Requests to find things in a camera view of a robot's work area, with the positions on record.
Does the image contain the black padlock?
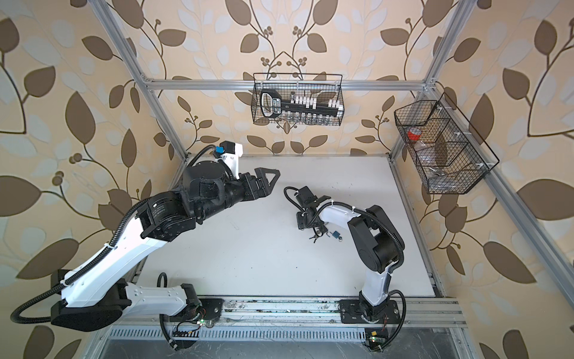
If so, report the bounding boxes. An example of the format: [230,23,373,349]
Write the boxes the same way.
[309,227,327,243]

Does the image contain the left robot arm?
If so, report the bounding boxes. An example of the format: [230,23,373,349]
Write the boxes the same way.
[10,142,280,332]

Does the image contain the side wire basket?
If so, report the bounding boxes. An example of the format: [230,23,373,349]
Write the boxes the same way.
[394,94,499,194]

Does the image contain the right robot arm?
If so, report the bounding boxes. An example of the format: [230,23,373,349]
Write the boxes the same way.
[283,186,405,323]

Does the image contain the back wire basket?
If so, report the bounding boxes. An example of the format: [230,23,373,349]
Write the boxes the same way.
[251,71,345,127]

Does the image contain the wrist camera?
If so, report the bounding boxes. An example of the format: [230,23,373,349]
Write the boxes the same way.
[214,141,244,170]
[295,186,317,208]

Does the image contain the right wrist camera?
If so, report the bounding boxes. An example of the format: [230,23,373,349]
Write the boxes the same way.
[295,186,317,208]

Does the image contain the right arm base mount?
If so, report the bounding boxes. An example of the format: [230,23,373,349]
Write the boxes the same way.
[338,299,406,352]

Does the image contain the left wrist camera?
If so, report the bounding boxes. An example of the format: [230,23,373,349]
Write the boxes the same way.
[214,141,244,170]

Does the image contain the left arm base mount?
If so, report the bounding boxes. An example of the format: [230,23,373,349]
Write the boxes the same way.
[161,297,224,351]

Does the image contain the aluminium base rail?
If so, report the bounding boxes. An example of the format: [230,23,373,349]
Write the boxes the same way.
[100,296,467,343]

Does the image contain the blue padlock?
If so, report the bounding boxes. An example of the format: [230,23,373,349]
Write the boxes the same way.
[330,231,343,242]

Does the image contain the red object in basket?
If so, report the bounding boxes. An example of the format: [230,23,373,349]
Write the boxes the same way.
[407,127,422,144]

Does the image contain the black tool set in basket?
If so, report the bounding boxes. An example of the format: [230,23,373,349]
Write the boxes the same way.
[259,89,345,122]

